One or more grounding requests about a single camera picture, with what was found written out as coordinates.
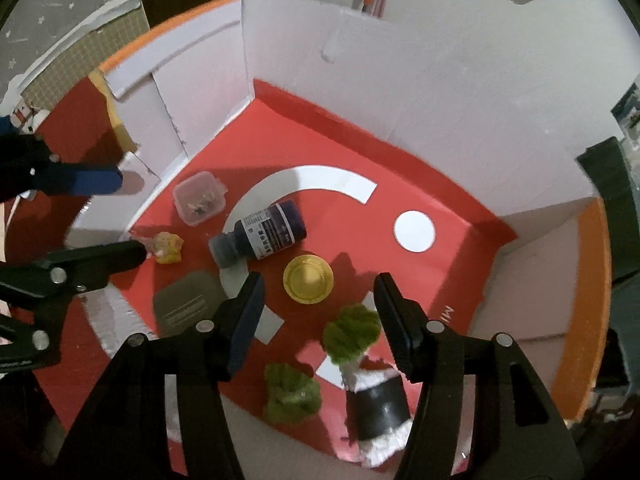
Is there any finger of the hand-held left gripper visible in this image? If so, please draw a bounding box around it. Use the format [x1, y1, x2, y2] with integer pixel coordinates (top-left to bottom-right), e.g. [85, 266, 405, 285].
[0, 132, 124, 201]
[0, 239, 149, 356]

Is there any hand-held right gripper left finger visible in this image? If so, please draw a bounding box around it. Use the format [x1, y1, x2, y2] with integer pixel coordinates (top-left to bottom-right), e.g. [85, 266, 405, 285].
[55, 271, 266, 480]

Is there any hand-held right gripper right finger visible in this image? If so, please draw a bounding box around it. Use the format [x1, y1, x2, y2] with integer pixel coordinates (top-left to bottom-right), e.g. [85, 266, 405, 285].
[374, 272, 586, 480]

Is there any green yarn ball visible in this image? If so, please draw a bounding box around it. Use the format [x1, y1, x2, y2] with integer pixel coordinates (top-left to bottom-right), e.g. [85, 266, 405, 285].
[262, 362, 323, 426]
[322, 304, 382, 367]

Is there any grey translucent plastic box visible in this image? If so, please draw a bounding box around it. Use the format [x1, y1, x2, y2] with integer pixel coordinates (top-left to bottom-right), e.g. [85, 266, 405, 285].
[152, 270, 226, 338]

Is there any small yellow pink toy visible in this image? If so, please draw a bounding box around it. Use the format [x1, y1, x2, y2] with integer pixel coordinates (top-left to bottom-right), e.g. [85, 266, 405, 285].
[145, 231, 185, 265]

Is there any yellow round lid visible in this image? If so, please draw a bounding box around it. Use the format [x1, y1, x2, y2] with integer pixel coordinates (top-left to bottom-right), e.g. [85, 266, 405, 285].
[282, 254, 335, 306]

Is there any dark blue ink bottle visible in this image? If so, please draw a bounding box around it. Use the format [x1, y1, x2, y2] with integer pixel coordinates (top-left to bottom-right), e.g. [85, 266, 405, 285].
[207, 200, 307, 268]

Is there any small clear plastic box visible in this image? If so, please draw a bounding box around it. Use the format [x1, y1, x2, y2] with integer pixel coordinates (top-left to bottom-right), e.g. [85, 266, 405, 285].
[172, 171, 226, 228]

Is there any orange cardboard box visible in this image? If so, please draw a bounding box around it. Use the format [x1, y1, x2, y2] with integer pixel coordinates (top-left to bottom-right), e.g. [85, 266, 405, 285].
[65, 0, 613, 480]

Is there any red ribbed mat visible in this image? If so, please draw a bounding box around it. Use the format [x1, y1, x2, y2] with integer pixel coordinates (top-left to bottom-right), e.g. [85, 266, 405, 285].
[20, 77, 131, 441]

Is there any black and white fluffy item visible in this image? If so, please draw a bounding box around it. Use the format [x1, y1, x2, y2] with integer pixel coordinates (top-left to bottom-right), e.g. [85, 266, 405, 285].
[340, 355, 413, 466]

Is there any dark green clothed table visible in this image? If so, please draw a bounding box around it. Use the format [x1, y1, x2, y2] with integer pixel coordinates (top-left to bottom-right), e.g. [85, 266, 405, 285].
[575, 137, 640, 281]

